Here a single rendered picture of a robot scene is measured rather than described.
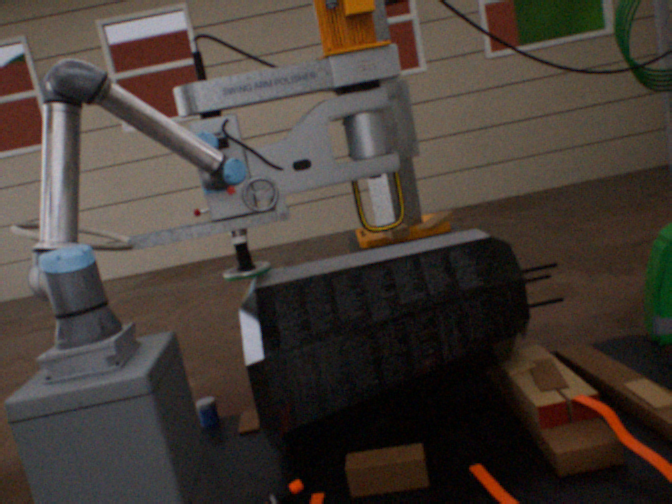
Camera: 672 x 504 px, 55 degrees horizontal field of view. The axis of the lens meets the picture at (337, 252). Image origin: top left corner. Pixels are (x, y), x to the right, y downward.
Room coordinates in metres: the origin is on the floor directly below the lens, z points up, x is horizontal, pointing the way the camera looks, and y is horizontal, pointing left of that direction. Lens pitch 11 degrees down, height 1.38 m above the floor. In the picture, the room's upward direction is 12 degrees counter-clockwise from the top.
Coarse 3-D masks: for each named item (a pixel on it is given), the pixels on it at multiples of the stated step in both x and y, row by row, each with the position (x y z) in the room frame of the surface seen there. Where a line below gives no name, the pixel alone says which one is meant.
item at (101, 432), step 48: (96, 384) 1.68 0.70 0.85; (144, 384) 1.68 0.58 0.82; (48, 432) 1.67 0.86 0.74; (96, 432) 1.67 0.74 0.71; (144, 432) 1.67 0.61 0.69; (192, 432) 1.95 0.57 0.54; (48, 480) 1.67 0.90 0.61; (96, 480) 1.67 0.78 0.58; (144, 480) 1.67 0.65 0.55; (192, 480) 1.82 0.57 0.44
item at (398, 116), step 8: (392, 104) 3.45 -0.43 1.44; (400, 104) 3.47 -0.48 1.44; (408, 104) 3.53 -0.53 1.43; (392, 112) 3.39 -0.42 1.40; (400, 112) 3.47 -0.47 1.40; (408, 112) 3.52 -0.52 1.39; (392, 120) 3.32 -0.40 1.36; (400, 120) 3.46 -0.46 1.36; (408, 120) 3.50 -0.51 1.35; (392, 128) 3.25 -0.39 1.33; (400, 128) 3.46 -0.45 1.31; (408, 128) 3.49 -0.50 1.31; (392, 136) 3.17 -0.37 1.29; (400, 136) 3.45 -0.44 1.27; (408, 136) 3.48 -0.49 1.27; (392, 144) 3.11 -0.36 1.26; (400, 144) 3.45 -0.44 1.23; (408, 144) 3.49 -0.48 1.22
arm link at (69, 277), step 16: (48, 256) 1.83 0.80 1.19; (64, 256) 1.82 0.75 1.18; (80, 256) 1.84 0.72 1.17; (48, 272) 1.81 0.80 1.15; (64, 272) 1.81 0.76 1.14; (80, 272) 1.82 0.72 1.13; (96, 272) 1.87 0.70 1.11; (48, 288) 1.83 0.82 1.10; (64, 288) 1.80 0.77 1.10; (80, 288) 1.81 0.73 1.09; (96, 288) 1.85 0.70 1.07; (64, 304) 1.80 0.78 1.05; (80, 304) 1.81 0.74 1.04; (96, 304) 1.83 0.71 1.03
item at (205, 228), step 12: (252, 216) 2.80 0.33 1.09; (264, 216) 2.81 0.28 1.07; (276, 216) 2.82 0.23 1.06; (180, 228) 2.85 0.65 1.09; (192, 228) 2.76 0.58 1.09; (204, 228) 2.77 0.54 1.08; (216, 228) 2.77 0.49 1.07; (228, 228) 2.78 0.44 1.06; (240, 228) 2.79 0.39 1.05; (132, 240) 2.71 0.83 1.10; (144, 240) 2.72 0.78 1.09; (156, 240) 2.73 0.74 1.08; (168, 240) 2.74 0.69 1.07; (180, 240) 2.74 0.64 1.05
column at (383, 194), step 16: (384, 16) 3.57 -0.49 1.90; (384, 32) 3.56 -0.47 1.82; (384, 176) 3.50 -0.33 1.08; (400, 176) 3.52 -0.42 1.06; (384, 192) 3.52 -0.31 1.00; (416, 192) 3.57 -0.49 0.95; (384, 208) 3.55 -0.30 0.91; (416, 208) 3.56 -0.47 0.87; (384, 224) 3.58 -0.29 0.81; (416, 224) 3.55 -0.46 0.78
